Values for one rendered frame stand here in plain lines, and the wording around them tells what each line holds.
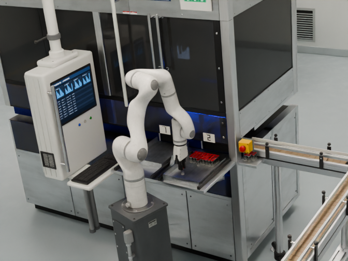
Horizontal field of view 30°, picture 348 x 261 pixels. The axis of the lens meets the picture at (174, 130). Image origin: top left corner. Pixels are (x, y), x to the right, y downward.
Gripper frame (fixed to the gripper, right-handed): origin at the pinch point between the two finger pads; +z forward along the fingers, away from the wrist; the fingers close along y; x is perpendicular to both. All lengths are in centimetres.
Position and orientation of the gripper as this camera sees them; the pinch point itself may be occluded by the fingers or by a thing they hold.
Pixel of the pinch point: (182, 165)
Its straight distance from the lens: 399.6
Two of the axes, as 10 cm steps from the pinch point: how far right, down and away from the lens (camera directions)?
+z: 0.7, 9.2, 3.9
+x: 8.4, 1.5, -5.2
